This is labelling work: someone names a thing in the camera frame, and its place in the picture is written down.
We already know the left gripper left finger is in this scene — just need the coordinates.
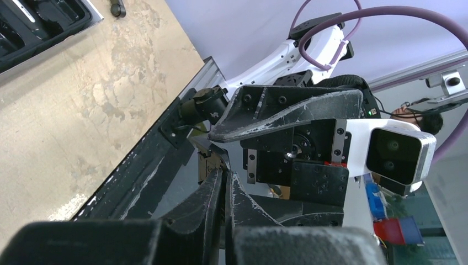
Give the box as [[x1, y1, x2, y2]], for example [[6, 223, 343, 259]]
[[1, 169, 224, 264]]

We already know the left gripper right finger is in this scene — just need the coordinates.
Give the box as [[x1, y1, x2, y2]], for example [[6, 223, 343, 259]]
[[225, 172, 386, 264]]

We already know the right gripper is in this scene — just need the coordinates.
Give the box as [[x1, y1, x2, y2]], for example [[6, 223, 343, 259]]
[[208, 85, 363, 207]]

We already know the white hair clipper kit box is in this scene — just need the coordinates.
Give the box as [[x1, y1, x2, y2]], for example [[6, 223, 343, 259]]
[[0, 0, 104, 80]]

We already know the small black comb guard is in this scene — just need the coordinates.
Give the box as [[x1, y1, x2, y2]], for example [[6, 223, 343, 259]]
[[189, 135, 231, 185]]

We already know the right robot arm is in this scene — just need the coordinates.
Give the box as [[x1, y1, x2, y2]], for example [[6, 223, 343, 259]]
[[173, 13, 360, 131]]

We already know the metal clamp tool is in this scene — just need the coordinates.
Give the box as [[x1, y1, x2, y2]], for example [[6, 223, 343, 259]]
[[110, 0, 126, 18]]

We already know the person's head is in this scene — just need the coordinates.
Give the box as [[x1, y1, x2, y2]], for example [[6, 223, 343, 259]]
[[390, 98, 444, 135]]

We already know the aluminium table frame rail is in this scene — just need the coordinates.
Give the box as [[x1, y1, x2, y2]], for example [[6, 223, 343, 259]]
[[178, 56, 225, 99]]

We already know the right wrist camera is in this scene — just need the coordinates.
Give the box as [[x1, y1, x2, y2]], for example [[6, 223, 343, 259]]
[[343, 119, 438, 235]]

